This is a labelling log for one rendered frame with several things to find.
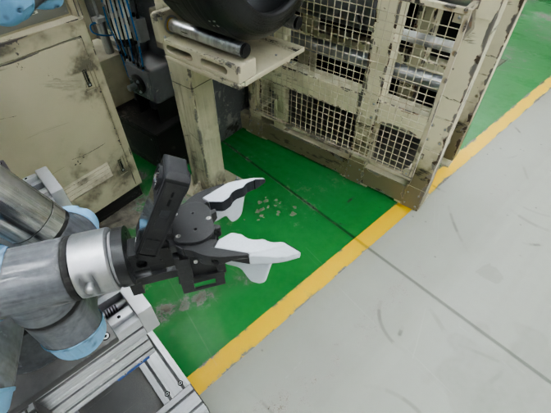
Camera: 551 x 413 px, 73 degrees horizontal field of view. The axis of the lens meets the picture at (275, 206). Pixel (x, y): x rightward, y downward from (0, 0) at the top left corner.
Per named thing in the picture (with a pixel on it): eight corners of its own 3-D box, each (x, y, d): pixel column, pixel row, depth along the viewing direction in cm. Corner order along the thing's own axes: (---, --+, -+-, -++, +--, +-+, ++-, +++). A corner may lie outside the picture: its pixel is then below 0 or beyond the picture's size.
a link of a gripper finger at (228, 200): (251, 199, 56) (207, 233, 51) (248, 166, 53) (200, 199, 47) (267, 206, 55) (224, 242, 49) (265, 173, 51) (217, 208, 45)
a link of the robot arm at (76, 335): (111, 288, 58) (84, 245, 50) (110, 356, 51) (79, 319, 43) (56, 301, 57) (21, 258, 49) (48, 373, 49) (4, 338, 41)
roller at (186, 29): (166, 33, 129) (164, 19, 126) (176, 29, 132) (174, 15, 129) (242, 61, 114) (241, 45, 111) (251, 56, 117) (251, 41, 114)
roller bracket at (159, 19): (156, 42, 130) (148, 12, 123) (232, 10, 152) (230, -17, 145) (161, 44, 129) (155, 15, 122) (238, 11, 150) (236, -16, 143)
